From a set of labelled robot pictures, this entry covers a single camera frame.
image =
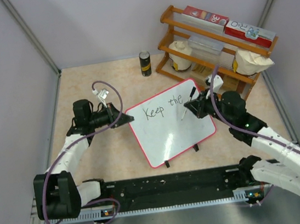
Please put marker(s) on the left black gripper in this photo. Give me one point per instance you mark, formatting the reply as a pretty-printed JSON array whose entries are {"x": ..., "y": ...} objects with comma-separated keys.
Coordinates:
[{"x": 112, "y": 112}]

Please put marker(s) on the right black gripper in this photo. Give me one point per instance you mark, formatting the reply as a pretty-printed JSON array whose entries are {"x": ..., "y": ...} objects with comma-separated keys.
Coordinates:
[{"x": 204, "y": 97}]

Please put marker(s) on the pink framed whiteboard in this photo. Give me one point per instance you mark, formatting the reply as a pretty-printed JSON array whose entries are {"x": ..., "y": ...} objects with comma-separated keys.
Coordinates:
[{"x": 162, "y": 128}]

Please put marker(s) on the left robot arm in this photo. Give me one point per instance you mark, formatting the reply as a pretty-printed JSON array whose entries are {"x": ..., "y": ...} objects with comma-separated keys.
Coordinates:
[{"x": 57, "y": 196}]

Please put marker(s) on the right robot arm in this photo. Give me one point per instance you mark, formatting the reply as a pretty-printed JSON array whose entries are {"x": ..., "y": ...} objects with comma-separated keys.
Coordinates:
[{"x": 230, "y": 109}]

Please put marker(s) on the black whiteboard clip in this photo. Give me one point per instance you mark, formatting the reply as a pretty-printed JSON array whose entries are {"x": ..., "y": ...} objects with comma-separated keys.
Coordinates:
[
  {"x": 195, "y": 147},
  {"x": 167, "y": 164}
]

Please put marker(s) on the brown cardboard packet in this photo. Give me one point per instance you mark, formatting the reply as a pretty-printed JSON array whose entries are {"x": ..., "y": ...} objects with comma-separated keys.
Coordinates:
[{"x": 201, "y": 72}]

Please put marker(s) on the dark brown box on rack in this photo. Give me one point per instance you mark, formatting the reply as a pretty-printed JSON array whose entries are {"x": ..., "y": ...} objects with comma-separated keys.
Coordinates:
[{"x": 233, "y": 84}]

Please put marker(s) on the clear plastic box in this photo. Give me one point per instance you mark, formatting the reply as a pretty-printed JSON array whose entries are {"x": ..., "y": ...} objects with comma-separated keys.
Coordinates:
[{"x": 204, "y": 44}]

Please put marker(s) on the black drink can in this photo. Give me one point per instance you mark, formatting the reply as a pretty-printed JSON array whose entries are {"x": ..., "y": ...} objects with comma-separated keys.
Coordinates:
[{"x": 145, "y": 63}]

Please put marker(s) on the cream cloth bag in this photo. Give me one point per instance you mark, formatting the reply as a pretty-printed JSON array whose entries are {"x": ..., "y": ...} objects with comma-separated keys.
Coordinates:
[{"x": 249, "y": 63}]

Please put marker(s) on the wooden two tier rack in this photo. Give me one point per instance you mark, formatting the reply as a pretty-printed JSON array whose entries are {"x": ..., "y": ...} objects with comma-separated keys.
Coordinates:
[{"x": 179, "y": 58}]

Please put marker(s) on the red box with 3D print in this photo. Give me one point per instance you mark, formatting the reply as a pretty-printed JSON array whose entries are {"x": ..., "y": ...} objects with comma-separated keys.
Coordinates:
[{"x": 204, "y": 19}]

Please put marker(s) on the red white foil box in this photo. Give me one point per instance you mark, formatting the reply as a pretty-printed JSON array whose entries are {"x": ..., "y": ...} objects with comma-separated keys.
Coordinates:
[{"x": 250, "y": 33}]

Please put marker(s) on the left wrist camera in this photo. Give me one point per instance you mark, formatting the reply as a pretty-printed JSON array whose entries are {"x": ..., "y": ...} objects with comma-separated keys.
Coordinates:
[{"x": 101, "y": 95}]

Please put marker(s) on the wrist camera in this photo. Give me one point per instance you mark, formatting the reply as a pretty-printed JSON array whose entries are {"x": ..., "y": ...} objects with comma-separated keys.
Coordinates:
[
  {"x": 101, "y": 95},
  {"x": 214, "y": 82}
]

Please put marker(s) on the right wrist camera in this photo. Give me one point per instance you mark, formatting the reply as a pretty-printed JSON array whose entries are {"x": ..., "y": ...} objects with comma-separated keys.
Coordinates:
[{"x": 214, "y": 82}]

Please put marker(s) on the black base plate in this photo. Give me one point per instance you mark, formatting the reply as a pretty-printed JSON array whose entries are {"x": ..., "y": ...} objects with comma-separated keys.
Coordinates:
[{"x": 178, "y": 188}]

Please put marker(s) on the grey cable duct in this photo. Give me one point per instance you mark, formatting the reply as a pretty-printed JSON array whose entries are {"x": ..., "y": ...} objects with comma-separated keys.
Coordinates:
[{"x": 106, "y": 212}]

